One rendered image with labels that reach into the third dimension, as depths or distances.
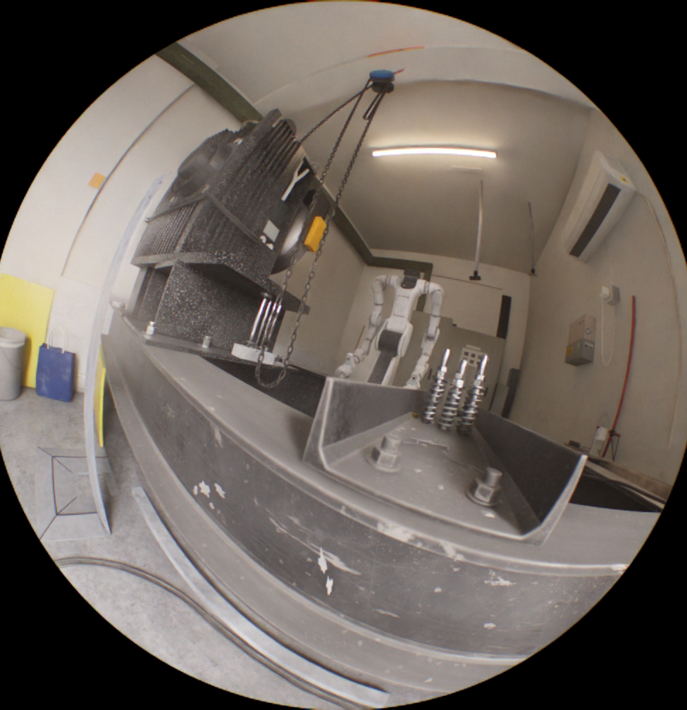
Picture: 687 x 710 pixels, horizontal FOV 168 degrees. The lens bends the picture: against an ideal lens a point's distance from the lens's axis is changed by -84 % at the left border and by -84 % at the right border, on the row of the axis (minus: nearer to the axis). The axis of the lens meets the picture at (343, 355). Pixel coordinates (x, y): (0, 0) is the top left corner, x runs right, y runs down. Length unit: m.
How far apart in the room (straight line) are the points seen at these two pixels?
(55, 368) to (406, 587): 1.80
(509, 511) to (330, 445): 0.17
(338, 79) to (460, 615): 2.46
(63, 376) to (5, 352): 0.45
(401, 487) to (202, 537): 0.33
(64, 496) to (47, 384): 0.90
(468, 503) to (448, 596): 0.13
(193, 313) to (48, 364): 1.30
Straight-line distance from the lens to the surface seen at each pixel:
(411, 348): 3.36
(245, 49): 2.64
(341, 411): 0.20
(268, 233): 1.03
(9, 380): 1.76
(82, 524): 1.00
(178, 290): 0.68
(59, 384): 1.80
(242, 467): 0.33
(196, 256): 0.65
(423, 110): 2.37
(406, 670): 0.38
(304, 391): 1.20
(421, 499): 0.19
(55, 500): 1.08
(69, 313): 1.88
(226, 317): 0.75
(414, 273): 1.81
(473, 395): 0.54
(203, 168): 0.89
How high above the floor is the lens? 0.75
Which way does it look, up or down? 2 degrees up
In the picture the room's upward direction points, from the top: 17 degrees clockwise
